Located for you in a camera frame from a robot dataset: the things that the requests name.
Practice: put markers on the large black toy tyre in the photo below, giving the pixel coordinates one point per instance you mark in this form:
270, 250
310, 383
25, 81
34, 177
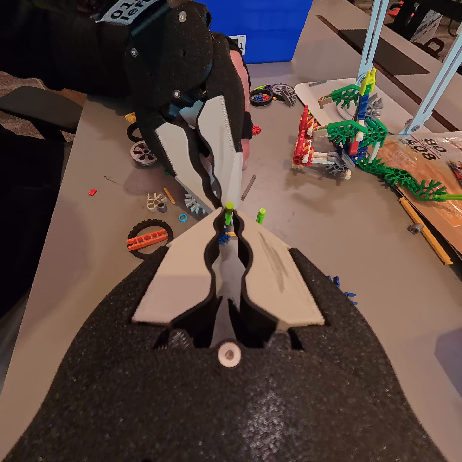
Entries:
139, 225

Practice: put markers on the yellow half-circle connector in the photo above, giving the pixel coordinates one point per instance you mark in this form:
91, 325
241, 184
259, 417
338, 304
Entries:
130, 117

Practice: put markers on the person's left hand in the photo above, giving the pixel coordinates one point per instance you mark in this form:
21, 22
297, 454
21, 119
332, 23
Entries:
239, 72

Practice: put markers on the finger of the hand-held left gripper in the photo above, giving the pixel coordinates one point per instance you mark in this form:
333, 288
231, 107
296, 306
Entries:
222, 137
173, 151

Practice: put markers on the grey half-circle connector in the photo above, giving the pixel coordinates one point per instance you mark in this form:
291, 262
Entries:
291, 98

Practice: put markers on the small green toy piece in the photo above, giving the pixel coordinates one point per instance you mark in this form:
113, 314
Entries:
260, 87

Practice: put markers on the printed plastic toy bag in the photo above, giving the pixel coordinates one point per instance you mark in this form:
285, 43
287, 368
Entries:
415, 158

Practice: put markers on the orange toy connector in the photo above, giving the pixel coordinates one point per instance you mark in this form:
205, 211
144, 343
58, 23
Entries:
147, 239

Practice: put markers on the blue connectors green rod assembly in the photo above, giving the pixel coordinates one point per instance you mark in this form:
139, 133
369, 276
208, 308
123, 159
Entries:
228, 214

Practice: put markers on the grey wheel hub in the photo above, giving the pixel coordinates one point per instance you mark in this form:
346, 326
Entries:
143, 153

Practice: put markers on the multicolour construction toy model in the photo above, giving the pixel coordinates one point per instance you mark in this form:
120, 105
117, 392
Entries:
343, 130

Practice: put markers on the grey toy rod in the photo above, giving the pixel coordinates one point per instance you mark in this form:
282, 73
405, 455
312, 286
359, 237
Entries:
248, 187

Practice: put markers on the black office chair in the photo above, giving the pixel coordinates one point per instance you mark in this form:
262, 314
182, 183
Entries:
36, 108

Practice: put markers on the beige toy connector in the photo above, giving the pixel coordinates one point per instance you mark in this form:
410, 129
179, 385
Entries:
153, 200

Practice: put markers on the long yellow toy rod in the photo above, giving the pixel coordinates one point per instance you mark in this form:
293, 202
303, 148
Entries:
429, 236

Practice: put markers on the short yellow toy rod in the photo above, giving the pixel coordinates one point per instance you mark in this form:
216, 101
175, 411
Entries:
169, 196

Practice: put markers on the grey toy spacer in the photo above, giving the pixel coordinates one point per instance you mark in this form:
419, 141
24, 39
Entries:
162, 207
415, 228

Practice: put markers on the small black toy tyre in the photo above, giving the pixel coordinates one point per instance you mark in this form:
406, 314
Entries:
252, 101

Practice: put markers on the lime green toy rod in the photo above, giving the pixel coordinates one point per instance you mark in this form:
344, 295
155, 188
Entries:
260, 215

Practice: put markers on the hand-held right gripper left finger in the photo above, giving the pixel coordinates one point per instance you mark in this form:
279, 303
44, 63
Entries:
173, 278

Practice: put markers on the grey spoked toy wheel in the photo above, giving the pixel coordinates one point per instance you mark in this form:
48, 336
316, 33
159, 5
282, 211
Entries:
280, 89

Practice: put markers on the small black toy wheel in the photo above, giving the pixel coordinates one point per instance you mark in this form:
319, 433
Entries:
131, 133

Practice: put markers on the blue storage bin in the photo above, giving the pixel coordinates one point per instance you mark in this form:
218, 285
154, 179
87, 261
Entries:
267, 29

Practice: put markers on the white box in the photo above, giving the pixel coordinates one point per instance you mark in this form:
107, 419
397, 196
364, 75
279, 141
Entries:
426, 27

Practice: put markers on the person's left forearm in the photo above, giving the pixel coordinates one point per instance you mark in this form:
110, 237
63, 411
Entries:
54, 43

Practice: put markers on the white snowflake connector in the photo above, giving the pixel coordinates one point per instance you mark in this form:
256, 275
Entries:
193, 204

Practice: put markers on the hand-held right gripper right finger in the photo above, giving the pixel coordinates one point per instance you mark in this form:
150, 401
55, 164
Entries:
285, 285

